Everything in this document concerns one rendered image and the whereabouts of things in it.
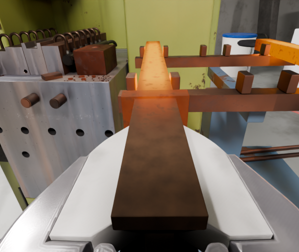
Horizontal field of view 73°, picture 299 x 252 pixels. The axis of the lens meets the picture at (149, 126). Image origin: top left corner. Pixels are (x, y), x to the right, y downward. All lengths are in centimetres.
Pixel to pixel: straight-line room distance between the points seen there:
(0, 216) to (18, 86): 111
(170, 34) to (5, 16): 55
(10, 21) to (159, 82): 78
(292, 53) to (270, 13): 537
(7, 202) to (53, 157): 101
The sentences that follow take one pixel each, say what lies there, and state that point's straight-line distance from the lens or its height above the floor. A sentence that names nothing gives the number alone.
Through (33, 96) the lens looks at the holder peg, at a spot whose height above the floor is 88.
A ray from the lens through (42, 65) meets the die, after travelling 65.
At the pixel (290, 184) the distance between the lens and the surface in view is 54.
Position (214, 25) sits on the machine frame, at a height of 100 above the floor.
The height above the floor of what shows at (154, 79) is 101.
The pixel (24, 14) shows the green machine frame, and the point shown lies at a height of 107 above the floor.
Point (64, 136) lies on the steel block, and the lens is 65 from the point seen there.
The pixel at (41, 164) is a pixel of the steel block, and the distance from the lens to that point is 76.
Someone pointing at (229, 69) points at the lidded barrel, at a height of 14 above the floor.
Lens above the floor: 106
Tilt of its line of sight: 29 degrees down
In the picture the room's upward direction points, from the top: 2 degrees counter-clockwise
